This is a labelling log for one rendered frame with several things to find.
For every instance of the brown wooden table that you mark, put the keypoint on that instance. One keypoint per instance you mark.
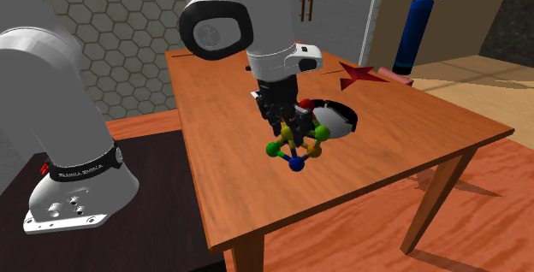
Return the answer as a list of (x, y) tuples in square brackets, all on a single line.
[(388, 162)]

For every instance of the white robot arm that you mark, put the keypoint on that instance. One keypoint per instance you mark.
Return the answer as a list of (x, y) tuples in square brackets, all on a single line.
[(50, 96)]

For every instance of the black bowl with white inside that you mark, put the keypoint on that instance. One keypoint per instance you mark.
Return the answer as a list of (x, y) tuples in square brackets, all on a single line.
[(331, 122)]

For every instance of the dark robot stand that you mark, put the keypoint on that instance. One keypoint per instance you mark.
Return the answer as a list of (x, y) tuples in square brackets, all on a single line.
[(137, 237)]

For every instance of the red star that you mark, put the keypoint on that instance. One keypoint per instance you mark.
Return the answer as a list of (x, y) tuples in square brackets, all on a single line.
[(354, 77)]

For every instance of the colourful ball and stick toy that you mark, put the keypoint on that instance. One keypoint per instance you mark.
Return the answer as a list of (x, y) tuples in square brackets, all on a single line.
[(296, 163)]

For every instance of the blue gas cylinder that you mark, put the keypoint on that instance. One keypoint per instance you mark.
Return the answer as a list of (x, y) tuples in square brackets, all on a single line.
[(413, 33)]

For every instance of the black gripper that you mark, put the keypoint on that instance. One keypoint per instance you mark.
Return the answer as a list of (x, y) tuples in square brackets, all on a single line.
[(277, 96)]

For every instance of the pink block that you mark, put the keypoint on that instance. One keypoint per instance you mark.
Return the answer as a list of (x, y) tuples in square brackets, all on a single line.
[(396, 77)]

